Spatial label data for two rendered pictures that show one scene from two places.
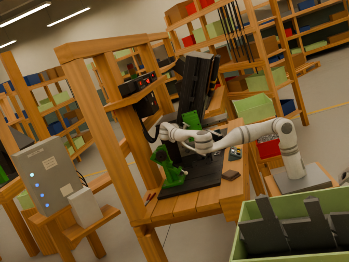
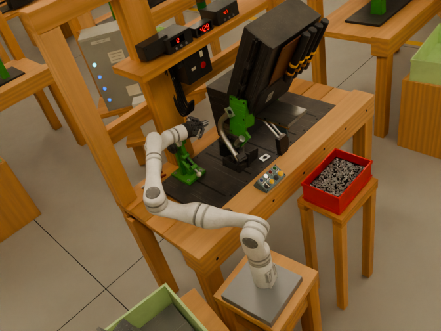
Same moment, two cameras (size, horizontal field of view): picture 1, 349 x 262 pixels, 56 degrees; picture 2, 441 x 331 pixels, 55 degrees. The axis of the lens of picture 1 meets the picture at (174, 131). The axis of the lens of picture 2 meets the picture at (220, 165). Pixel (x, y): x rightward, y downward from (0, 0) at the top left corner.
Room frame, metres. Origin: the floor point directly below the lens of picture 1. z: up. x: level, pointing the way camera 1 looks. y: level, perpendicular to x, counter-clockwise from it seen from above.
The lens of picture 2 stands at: (0.74, -1.12, 2.36)
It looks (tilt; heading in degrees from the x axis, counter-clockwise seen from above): 39 degrees down; 37
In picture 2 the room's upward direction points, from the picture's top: 15 degrees counter-clockwise
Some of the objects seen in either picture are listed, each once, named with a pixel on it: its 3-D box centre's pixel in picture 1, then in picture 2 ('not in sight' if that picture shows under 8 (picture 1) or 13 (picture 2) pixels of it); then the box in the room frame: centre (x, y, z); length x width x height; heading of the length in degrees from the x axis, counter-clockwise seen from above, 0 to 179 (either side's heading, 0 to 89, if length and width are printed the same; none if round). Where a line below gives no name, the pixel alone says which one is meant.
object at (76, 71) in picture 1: (142, 112); (197, 60); (2.49, 0.18, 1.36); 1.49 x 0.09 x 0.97; 163
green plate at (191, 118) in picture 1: (193, 125); (242, 113); (2.32, -0.14, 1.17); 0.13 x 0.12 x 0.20; 163
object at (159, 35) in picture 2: (128, 87); (153, 46); (2.19, 0.19, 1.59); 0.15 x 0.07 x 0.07; 163
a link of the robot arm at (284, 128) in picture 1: (284, 133); (255, 240); (1.60, -0.53, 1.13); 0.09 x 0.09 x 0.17; 4
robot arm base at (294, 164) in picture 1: (292, 160); (261, 266); (1.61, -0.53, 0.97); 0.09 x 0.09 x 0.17; 87
